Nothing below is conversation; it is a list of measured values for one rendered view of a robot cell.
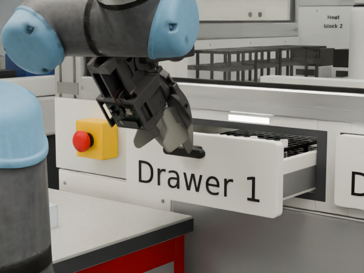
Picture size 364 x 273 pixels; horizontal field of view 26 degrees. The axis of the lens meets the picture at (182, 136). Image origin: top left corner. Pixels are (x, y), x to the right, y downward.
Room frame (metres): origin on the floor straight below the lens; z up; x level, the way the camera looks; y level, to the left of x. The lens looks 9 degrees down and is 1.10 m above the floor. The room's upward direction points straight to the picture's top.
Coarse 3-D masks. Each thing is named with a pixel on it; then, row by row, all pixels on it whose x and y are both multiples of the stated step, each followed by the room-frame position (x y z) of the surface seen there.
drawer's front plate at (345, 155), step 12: (336, 144) 1.18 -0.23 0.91; (348, 144) 1.17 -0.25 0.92; (360, 144) 1.16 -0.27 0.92; (336, 156) 1.18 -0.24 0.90; (348, 156) 1.17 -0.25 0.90; (360, 156) 1.16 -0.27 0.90; (336, 168) 1.18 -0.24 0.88; (348, 168) 1.17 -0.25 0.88; (360, 168) 1.16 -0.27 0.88; (336, 180) 1.18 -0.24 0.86; (348, 180) 1.17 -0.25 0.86; (360, 180) 1.16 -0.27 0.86; (336, 192) 1.18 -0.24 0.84; (348, 192) 1.17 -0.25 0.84; (360, 192) 1.16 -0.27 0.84; (336, 204) 1.18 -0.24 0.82; (348, 204) 1.17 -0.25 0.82; (360, 204) 1.16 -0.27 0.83
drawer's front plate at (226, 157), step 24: (216, 144) 1.16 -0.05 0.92; (240, 144) 1.14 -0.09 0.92; (264, 144) 1.11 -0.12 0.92; (144, 168) 1.25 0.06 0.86; (168, 168) 1.22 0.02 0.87; (192, 168) 1.19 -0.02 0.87; (216, 168) 1.16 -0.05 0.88; (240, 168) 1.14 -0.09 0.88; (264, 168) 1.11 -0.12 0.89; (144, 192) 1.25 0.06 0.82; (168, 192) 1.22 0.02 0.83; (192, 192) 1.19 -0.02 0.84; (216, 192) 1.16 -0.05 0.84; (240, 192) 1.14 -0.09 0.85; (264, 192) 1.11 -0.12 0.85; (264, 216) 1.11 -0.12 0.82
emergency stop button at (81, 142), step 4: (76, 132) 1.46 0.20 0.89; (80, 132) 1.45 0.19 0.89; (84, 132) 1.45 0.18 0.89; (76, 136) 1.45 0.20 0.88; (80, 136) 1.45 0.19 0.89; (84, 136) 1.44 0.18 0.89; (88, 136) 1.45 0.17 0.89; (76, 140) 1.45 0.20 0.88; (80, 140) 1.44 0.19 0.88; (84, 140) 1.44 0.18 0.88; (88, 140) 1.44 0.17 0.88; (76, 144) 1.45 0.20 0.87; (80, 144) 1.44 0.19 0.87; (84, 144) 1.44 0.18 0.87; (88, 144) 1.44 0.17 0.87; (76, 148) 1.45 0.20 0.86; (80, 148) 1.45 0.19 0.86; (84, 148) 1.44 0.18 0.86
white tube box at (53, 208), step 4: (52, 204) 1.28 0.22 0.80; (56, 204) 1.27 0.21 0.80; (52, 208) 1.26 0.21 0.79; (56, 208) 1.27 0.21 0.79; (52, 212) 1.26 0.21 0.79; (56, 212) 1.27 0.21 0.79; (52, 216) 1.26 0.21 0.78; (56, 216) 1.27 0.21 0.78; (52, 220) 1.26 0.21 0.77; (56, 220) 1.27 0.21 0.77; (52, 224) 1.26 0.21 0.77; (56, 224) 1.27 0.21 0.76
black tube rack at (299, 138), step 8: (248, 136) 1.35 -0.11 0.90; (264, 136) 1.35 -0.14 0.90; (272, 136) 1.35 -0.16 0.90; (280, 136) 1.35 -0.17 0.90; (288, 136) 1.35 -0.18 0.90; (296, 136) 1.36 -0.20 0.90; (304, 136) 1.35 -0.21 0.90; (288, 144) 1.27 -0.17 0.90; (296, 144) 1.27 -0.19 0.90; (304, 144) 1.27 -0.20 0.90; (312, 144) 1.29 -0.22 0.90; (288, 152) 1.37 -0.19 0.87; (296, 152) 1.36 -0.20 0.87; (304, 152) 1.30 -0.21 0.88
